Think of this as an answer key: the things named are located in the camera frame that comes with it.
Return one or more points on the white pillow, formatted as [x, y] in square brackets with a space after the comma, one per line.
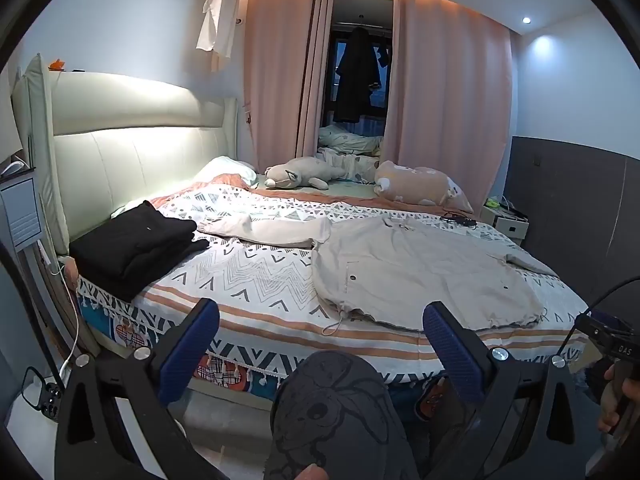
[225, 167]

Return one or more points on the dark hanging coat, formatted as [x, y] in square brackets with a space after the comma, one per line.
[356, 80]

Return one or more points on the person's right hand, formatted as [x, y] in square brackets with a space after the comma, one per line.
[609, 402]

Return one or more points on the white hanging shirt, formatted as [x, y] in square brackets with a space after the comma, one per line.
[215, 15]

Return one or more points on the white nightstand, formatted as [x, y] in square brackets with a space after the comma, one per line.
[507, 225]

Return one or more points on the grey bedside panel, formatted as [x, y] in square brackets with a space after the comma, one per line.
[19, 215]

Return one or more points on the grey plush toy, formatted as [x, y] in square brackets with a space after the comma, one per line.
[300, 172]

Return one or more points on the folded black clothes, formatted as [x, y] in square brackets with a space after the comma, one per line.
[130, 247]

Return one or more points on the pink curtain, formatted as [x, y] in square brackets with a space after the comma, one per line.
[445, 95]
[280, 75]

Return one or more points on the cream leather headboard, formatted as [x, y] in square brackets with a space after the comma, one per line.
[125, 160]

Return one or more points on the colourful printed bed sheet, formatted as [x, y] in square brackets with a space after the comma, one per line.
[125, 335]

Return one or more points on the black power strip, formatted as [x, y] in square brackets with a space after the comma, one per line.
[45, 392]

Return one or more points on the small orange item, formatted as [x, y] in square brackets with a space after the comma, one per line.
[56, 65]

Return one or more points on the geometric patterned blanket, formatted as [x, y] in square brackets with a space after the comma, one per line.
[260, 270]

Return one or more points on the yellow-green small item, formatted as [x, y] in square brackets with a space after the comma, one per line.
[493, 203]

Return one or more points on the person's leg grey printed pants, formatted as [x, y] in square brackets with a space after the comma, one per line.
[335, 410]

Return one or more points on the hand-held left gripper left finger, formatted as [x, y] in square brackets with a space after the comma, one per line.
[192, 342]

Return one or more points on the pale bedding pile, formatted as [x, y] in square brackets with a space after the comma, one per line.
[350, 142]

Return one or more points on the green bed mat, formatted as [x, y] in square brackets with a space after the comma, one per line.
[350, 191]

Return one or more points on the beige jacket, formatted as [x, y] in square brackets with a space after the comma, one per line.
[425, 265]

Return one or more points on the pink printed pillow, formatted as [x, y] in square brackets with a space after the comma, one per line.
[420, 185]

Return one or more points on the person's left hand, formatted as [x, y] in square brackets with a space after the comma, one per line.
[309, 472]

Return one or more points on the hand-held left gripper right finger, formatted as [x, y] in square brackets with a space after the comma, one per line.
[447, 342]

